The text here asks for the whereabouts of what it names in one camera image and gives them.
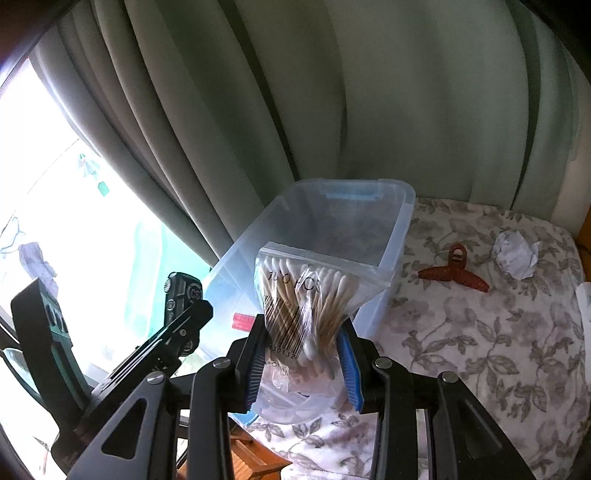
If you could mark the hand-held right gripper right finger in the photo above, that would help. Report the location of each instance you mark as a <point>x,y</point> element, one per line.
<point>348,369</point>

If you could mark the crumpled white paper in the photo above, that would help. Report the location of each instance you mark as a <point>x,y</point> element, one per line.
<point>515,254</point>

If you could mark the wooden furniture frame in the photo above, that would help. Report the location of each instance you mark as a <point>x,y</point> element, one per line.
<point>258,457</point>

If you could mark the floral fleece blanket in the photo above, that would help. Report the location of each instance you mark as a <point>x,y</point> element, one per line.
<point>461,346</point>

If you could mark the pale green curtain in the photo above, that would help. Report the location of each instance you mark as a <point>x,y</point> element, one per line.
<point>323,92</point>

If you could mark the bag of cotton swabs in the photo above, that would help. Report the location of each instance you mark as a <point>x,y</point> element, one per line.
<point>300,295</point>

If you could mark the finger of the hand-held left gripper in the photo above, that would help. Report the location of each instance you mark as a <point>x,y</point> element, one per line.
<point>152,355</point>

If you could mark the hanging grey garment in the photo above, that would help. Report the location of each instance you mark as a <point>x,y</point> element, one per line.
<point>39,267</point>

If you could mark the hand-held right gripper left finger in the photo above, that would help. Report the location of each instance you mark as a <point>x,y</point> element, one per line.
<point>256,364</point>

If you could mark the brown hair claw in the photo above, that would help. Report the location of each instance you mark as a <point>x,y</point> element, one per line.
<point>457,277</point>

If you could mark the clear plastic storage box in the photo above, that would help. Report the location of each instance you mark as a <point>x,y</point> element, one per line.
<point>332,221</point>

